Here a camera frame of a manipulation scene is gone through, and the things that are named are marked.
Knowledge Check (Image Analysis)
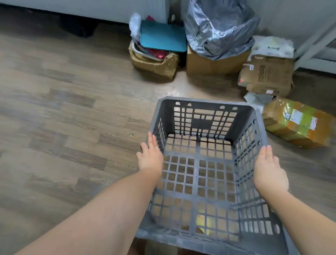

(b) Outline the person's left hand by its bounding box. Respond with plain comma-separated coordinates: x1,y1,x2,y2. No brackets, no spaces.
136,132,164,177

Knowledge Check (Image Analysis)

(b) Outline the person's right hand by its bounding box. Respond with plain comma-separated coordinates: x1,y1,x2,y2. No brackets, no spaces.
253,145,290,196

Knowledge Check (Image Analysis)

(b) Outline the grey plastic lattice crate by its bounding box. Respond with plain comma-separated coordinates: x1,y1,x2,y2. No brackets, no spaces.
135,96,300,255

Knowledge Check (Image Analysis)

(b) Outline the person's right forearm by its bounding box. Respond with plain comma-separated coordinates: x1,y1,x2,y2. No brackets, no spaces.
265,190,336,255

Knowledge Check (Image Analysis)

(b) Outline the person's left forearm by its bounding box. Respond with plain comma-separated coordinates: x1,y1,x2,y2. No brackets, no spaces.
14,168,163,255

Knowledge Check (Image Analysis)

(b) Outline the taped yellow-green parcel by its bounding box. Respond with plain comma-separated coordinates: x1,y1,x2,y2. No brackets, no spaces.
262,97,336,148

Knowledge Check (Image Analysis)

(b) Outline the white mailer bag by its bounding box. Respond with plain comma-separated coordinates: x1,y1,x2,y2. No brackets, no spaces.
244,92,274,114

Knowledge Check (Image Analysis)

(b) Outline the crumpled brown paper bag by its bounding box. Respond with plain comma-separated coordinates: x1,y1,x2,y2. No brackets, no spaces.
128,41,180,80

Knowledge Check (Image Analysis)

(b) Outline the flattened printed cardboard box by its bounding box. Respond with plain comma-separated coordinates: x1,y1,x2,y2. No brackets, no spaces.
238,55,295,98

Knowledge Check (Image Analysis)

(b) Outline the red cloth item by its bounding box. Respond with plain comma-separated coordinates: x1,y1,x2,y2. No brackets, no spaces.
146,47,169,60

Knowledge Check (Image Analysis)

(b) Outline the brown cardboard box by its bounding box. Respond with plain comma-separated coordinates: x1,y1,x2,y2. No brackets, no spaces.
186,45,251,76

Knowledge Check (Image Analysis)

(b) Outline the white green-print plastic bag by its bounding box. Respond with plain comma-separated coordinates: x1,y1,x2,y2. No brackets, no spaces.
251,35,295,60

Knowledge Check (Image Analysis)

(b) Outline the teal flat board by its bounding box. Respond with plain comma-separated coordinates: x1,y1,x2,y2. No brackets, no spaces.
140,20,187,53

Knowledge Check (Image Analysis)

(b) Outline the white thin plastic bag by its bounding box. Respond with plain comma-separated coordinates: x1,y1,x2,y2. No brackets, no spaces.
129,13,142,42

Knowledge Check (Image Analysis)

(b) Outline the grey plastic bin bag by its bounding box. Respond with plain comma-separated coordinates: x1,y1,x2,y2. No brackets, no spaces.
184,0,261,61

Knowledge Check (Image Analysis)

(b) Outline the white cabinet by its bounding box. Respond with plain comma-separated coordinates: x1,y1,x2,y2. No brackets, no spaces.
0,0,170,25

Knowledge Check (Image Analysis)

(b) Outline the white furniture frame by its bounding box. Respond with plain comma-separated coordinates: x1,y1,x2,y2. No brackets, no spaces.
293,18,336,75

